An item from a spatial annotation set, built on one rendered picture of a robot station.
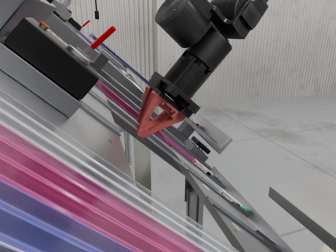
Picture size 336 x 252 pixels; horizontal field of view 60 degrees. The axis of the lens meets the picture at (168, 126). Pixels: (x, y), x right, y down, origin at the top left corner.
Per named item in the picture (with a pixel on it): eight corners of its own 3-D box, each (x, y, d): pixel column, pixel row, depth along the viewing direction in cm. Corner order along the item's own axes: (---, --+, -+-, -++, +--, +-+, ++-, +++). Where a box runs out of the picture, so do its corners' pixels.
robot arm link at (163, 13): (266, 10, 45) (228, 12, 52) (226, -52, 38) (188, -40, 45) (224, 74, 44) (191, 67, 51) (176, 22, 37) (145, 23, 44)
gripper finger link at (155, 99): (125, 129, 45) (164, 82, 44) (119, 115, 51) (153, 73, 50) (158, 152, 48) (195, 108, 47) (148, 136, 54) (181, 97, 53)
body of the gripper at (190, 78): (163, 92, 42) (196, 52, 41) (148, 78, 51) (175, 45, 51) (194, 117, 45) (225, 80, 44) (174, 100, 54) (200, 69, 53)
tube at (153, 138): (240, 210, 62) (244, 206, 62) (244, 214, 61) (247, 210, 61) (27, 43, 40) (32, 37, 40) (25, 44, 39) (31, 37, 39)
